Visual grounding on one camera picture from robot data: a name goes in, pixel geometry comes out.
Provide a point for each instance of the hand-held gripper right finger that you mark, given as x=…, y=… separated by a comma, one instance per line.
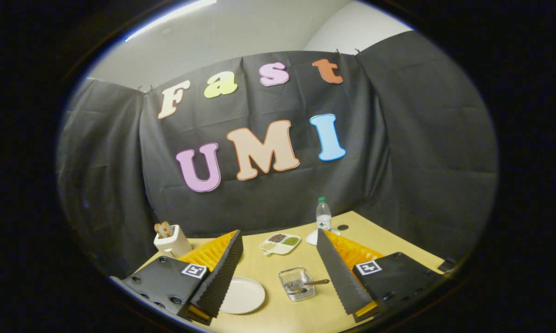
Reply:
x=340, y=277

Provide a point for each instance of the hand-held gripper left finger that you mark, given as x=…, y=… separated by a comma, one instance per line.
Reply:
x=222, y=277

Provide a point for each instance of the white round plate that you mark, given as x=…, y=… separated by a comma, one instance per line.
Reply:
x=245, y=296

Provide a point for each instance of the white square coaster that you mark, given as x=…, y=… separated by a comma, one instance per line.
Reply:
x=311, y=238

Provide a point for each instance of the white toaster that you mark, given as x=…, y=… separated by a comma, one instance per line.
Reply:
x=171, y=246

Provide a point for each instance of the clear water bottle green cap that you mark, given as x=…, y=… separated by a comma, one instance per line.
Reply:
x=324, y=219

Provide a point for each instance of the white divided snack dish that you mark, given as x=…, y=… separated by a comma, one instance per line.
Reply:
x=282, y=249

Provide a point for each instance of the toast slice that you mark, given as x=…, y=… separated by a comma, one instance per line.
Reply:
x=159, y=230
x=167, y=228

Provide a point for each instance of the black backdrop cloth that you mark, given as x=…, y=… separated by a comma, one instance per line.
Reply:
x=278, y=203

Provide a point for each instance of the black table clamp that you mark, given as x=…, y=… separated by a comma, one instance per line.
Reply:
x=447, y=265

